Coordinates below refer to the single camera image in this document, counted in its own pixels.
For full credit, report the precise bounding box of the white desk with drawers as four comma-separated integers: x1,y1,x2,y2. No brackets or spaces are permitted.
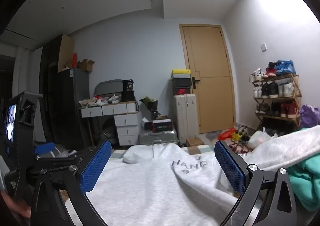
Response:
80,101,143,147

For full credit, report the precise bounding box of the wooden shoe rack with shoes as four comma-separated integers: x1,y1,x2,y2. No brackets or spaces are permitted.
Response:
249,60,300,119

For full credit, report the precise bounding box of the open cardboard box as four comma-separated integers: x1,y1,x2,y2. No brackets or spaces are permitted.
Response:
77,59,96,72

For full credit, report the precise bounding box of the white plastic bag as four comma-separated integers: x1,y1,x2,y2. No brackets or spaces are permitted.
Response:
249,128,274,149

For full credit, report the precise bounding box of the light grey sweatshirt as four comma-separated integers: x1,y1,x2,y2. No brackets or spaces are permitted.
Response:
65,142,263,226

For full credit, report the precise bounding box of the silver suitcase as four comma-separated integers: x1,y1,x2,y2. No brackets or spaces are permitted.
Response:
138,129,178,146

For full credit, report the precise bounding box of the pile of desk clutter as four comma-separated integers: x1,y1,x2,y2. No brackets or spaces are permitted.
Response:
79,93,123,108

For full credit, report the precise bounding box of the red plastic bag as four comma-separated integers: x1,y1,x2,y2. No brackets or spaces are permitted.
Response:
218,128,237,141

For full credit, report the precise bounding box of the person's left hand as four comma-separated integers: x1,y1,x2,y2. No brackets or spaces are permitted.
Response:
4,191,31,218

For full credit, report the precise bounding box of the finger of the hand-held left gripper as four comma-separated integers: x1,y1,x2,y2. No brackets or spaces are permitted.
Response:
34,142,57,156
33,156,85,174

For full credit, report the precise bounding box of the black shoebox with red stripe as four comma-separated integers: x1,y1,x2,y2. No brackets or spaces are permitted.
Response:
152,119,172,133

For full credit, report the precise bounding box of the grey curtain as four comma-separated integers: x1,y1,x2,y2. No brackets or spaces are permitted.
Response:
12,47,43,141

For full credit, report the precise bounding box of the tall black box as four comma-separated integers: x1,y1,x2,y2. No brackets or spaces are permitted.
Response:
121,79,136,103

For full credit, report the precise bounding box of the bouquet in black wrap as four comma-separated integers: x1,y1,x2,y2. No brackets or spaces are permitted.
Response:
139,96,159,121

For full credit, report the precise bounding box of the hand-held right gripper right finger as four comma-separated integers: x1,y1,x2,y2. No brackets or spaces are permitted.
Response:
214,140,297,226

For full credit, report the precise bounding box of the plain black shoebox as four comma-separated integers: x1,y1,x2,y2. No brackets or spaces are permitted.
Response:
172,78,192,88

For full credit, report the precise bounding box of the purple cloth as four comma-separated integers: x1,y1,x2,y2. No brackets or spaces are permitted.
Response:
299,104,320,129

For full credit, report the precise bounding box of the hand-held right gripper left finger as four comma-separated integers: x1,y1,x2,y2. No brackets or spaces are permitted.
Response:
30,140,112,226

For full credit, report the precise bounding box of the dark cabinet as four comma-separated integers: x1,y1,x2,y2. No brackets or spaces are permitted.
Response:
39,67,90,151

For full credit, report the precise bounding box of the teal garment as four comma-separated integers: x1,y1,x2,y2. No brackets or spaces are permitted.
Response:
289,151,320,213

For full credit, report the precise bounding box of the yellow lid shoebox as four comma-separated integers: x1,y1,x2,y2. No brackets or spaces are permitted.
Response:
170,69,191,79

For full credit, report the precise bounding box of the white suitcase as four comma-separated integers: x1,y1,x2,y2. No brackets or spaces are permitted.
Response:
173,93,198,146

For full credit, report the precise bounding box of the wooden door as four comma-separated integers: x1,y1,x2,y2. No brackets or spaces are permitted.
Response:
179,24,237,134

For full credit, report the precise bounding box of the cardboard sheet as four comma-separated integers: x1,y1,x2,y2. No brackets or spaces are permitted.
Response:
57,33,75,73

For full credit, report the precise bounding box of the red and black shoebox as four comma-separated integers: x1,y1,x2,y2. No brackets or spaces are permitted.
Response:
173,87,192,95

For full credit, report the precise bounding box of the closed cardboard box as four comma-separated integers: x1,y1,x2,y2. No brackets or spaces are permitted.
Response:
186,137,205,147

